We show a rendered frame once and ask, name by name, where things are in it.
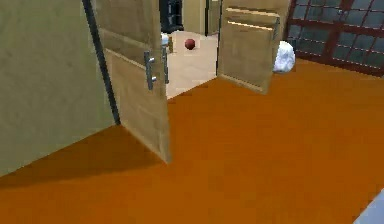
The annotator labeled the light wooden room door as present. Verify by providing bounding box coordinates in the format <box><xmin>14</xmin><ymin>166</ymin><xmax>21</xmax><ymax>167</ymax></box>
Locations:
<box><xmin>217</xmin><ymin>0</ymin><xmax>292</xmax><ymax>96</ymax></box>
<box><xmin>91</xmin><ymin>0</ymin><xmax>172</xmax><ymax>164</ymax></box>

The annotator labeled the black shelf unit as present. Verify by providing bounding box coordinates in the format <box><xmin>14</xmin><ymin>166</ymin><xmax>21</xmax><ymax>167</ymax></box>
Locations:
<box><xmin>159</xmin><ymin>0</ymin><xmax>185</xmax><ymax>34</ymax></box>

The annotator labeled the white crumpled cloth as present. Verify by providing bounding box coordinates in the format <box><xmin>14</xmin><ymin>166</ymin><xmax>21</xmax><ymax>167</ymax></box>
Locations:
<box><xmin>273</xmin><ymin>40</ymin><xmax>297</xmax><ymax>74</ymax></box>

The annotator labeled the dark red framed window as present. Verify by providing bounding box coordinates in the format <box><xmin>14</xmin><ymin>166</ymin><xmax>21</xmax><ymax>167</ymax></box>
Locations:
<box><xmin>283</xmin><ymin>0</ymin><xmax>384</xmax><ymax>78</ymax></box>

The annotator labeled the silver bar door handle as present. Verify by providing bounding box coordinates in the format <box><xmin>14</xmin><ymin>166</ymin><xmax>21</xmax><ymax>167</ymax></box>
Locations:
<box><xmin>143</xmin><ymin>50</ymin><xmax>158</xmax><ymax>91</ymax></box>
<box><xmin>161</xmin><ymin>33</ymin><xmax>174</xmax><ymax>85</ymax></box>

